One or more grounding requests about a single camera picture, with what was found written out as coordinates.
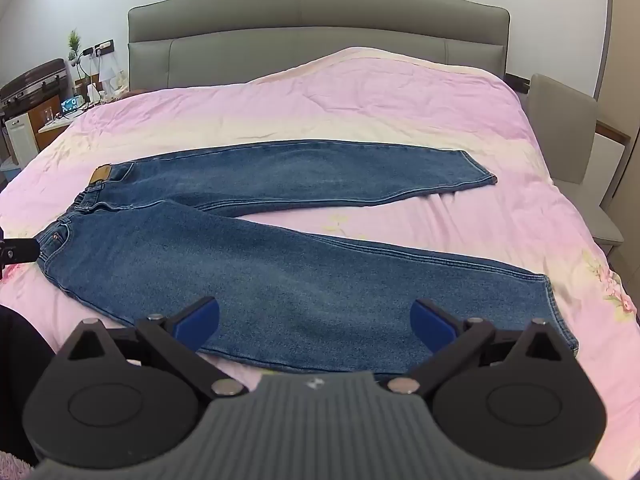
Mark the brown suitcase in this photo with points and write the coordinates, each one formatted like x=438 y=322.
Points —
x=30 y=80

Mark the dark wall socket panel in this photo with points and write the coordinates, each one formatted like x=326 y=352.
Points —
x=100 y=48

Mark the white cabinet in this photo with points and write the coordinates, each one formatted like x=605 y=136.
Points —
x=20 y=137

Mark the pink fuzzy cloth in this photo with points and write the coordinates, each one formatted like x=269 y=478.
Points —
x=15 y=466

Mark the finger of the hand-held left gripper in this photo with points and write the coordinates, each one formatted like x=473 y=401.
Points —
x=20 y=251

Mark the dark cloth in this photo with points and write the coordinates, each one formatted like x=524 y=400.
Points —
x=20 y=370

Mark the blue denim pants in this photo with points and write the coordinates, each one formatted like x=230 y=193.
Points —
x=280 y=270

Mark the white table lamp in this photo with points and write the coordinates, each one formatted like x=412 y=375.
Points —
x=107 y=82

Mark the pink bed blanket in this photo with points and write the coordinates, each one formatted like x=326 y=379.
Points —
x=320 y=110

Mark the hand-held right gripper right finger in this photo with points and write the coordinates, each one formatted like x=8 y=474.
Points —
x=429 y=321

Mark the wooden nightstand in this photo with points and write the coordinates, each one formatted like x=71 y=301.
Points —
x=47 y=120

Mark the grey upholstered headboard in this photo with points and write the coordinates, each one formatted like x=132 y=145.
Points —
x=300 y=35

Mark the grey chair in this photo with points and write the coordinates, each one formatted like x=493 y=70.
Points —
x=565 y=130

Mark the small green potted plant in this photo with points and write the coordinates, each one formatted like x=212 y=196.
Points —
x=74 y=47

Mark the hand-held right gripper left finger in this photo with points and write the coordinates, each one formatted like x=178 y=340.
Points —
x=201 y=317

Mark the wooden edged white desk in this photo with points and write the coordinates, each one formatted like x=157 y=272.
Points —
x=611 y=160

